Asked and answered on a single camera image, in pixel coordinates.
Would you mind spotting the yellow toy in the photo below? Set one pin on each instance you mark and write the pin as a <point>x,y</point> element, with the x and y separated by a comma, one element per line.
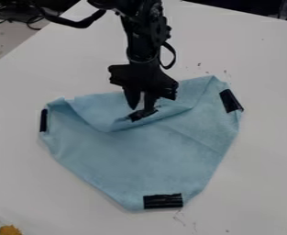
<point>10,230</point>

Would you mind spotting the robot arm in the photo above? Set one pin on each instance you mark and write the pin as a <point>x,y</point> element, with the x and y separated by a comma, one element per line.
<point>143,33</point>

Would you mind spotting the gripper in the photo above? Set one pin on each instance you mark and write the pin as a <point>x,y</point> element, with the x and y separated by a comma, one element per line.
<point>143,78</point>

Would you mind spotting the light blue cloth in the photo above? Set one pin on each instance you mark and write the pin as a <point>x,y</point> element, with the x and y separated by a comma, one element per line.
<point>149,153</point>

